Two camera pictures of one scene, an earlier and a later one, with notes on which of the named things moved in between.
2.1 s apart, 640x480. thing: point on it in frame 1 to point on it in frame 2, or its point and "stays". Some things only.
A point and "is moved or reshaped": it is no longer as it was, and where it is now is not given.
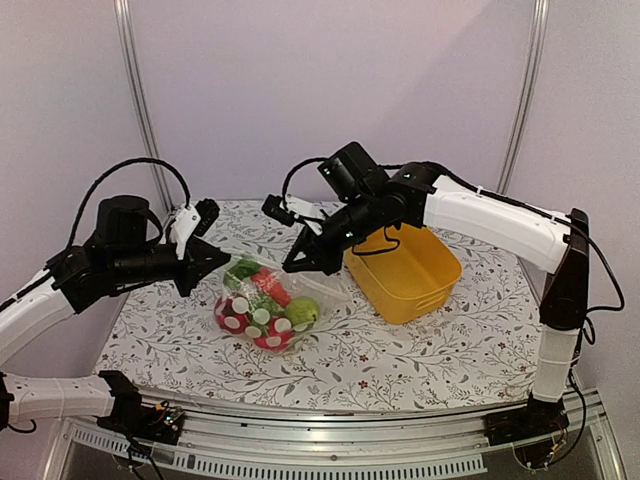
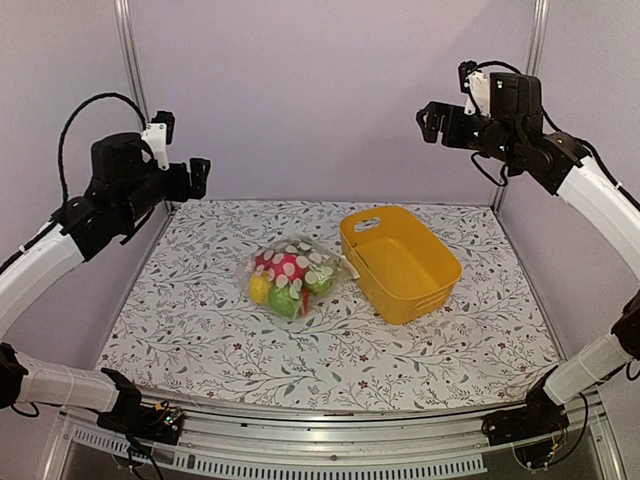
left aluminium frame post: x=123 y=9 stays
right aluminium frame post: x=525 y=104 stays
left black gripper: x=195 y=263 to x=182 y=190
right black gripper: x=311 y=260 to x=435 y=111
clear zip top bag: x=269 y=308 is moved or reshaped
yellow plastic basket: x=403 y=274 stays
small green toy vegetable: x=302 y=312 to x=321 y=288
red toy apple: x=279 y=335 to x=287 y=264
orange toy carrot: x=249 y=269 to x=305 y=301
